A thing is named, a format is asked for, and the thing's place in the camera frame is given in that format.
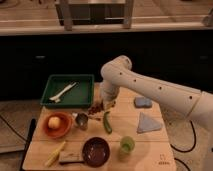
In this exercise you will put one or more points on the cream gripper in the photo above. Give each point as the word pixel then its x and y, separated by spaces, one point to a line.
pixel 108 104

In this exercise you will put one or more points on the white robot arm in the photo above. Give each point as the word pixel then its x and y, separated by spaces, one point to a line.
pixel 194 104

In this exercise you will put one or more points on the metal measuring cup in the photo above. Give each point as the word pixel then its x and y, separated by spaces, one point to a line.
pixel 81 120

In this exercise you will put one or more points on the green plastic cup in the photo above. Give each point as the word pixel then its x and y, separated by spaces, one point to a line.
pixel 127 144

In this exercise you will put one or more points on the green cucumber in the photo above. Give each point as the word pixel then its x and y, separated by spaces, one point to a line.
pixel 106 123

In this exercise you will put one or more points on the green plastic tray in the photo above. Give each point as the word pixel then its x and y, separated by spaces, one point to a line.
pixel 80 96

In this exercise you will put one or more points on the blue sponge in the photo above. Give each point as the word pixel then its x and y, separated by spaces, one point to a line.
pixel 142 102

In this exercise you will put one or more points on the blue folded cloth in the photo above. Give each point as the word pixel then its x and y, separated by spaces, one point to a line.
pixel 148 124

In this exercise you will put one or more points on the dark purple bowl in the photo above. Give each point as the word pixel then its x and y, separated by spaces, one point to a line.
pixel 95 152

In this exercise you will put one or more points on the orange bowl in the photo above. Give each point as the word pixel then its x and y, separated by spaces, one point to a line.
pixel 66 123

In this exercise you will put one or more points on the yellow lemon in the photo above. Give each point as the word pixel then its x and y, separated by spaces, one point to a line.
pixel 54 123

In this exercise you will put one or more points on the brown scrub brush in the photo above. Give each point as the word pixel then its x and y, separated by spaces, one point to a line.
pixel 67 158

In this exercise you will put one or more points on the white shelf frame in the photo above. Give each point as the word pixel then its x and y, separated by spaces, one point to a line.
pixel 94 12

